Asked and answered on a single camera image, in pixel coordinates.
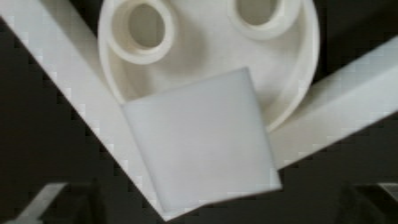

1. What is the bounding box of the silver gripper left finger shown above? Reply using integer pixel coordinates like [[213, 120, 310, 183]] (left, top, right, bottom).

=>
[[10, 182, 67, 224]]

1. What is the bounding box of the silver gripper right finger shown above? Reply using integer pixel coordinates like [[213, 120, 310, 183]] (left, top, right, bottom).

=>
[[357, 182, 398, 224]]

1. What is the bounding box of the white stool leg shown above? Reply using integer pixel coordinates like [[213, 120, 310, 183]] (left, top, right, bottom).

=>
[[122, 68, 280, 212]]

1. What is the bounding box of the white right fence bar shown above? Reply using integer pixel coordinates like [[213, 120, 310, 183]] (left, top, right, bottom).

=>
[[270, 36, 398, 169]]

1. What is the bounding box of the white fence bar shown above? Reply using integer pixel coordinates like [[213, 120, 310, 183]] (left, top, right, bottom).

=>
[[270, 36, 398, 169], [0, 0, 179, 221]]

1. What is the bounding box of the white front fence bar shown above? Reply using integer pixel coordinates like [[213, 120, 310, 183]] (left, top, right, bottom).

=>
[[0, 0, 179, 221]]

